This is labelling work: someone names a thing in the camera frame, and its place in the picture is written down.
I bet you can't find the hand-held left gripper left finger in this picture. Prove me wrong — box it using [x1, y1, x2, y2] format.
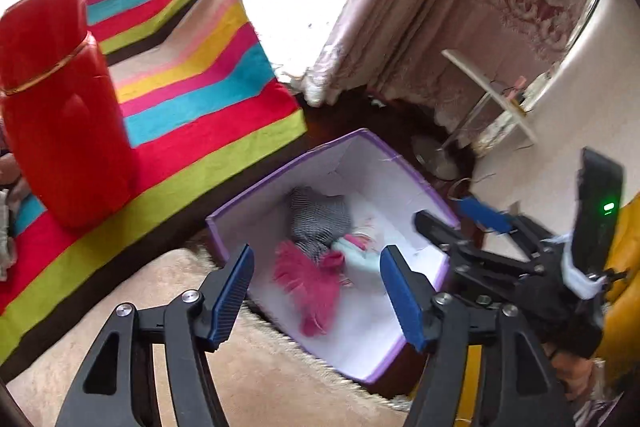
[55, 243, 256, 427]

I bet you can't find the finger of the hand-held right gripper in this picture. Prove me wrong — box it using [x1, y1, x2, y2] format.
[414, 209, 546, 309]
[456, 196, 552, 259]

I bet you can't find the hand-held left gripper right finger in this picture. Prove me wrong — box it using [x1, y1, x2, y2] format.
[379, 245, 576, 427]

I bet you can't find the purple fabric storage box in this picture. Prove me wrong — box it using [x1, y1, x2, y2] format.
[206, 128, 461, 384]

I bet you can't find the light blue sock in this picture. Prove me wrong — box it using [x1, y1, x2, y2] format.
[332, 232, 384, 289]

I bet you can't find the pink fluffy cloth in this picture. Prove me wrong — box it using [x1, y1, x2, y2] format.
[273, 240, 346, 338]

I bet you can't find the black white houndstooth cloth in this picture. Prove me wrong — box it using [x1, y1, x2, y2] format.
[287, 187, 354, 263]

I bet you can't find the person's right hand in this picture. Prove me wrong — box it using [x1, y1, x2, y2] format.
[550, 347, 607, 400]

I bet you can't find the round fan base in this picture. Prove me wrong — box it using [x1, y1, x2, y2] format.
[412, 134, 472, 182]

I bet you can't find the beige shaggy rug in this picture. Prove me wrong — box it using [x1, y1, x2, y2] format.
[5, 246, 417, 427]

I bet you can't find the yellow garment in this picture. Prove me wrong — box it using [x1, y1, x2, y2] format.
[594, 192, 640, 370]

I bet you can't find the white side table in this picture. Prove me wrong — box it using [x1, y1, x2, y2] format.
[442, 49, 539, 158]

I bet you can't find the pink patterned curtain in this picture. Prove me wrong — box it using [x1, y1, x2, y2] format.
[299, 0, 617, 128]

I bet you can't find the colourful striped blanket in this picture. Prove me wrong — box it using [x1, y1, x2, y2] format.
[0, 0, 307, 366]

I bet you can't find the crumpled pale cloth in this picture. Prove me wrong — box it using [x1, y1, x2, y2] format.
[0, 152, 32, 284]

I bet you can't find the red thermos flask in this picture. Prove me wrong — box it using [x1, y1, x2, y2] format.
[0, 0, 141, 228]

